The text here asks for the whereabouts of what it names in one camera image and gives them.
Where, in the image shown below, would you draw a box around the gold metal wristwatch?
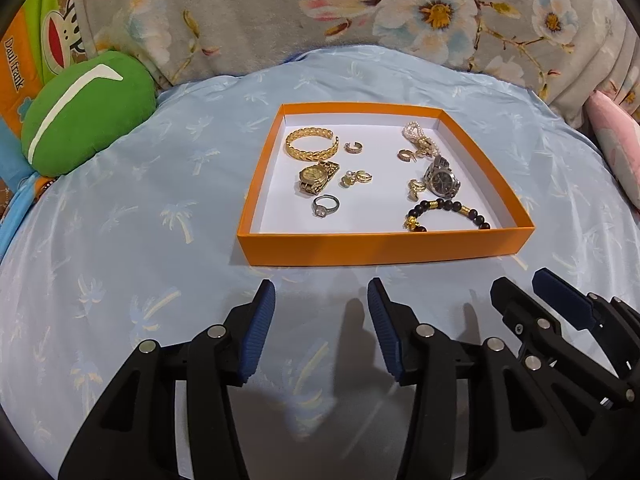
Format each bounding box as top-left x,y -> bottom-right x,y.
298,160 -> 341,196

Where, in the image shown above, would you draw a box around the light blue palm print sheet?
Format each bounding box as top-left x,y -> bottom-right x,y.
0,47 -> 640,480

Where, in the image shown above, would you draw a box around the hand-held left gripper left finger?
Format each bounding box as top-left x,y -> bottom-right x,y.
57,279 -> 277,480

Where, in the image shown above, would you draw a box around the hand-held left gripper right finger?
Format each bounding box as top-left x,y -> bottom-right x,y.
367,277 -> 581,480

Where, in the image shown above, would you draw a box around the green cushion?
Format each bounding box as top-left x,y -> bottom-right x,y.
21,50 -> 157,177

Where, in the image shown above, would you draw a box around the silver metal wristwatch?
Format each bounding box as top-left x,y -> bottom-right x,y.
422,156 -> 460,199

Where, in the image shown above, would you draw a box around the pearl and gold bracelet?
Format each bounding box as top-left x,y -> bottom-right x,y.
402,121 -> 442,159

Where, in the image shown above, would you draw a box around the orange cardboard box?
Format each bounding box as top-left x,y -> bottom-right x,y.
236,103 -> 536,267

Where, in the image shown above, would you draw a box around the pink pillow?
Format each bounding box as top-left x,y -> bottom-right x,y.
585,91 -> 640,207

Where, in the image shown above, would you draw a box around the grey floral blanket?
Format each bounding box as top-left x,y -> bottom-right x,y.
70,0 -> 640,131

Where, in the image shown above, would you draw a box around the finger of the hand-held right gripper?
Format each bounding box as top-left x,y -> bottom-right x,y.
532,268 -> 640,361
491,277 -> 632,407

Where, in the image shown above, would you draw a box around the black bead bracelet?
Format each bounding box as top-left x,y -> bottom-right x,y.
404,199 -> 493,234

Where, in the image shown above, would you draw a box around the silver stone ring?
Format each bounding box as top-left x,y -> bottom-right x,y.
312,194 -> 341,219

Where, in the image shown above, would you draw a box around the gold braided bangle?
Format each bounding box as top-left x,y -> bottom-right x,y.
285,128 -> 335,162

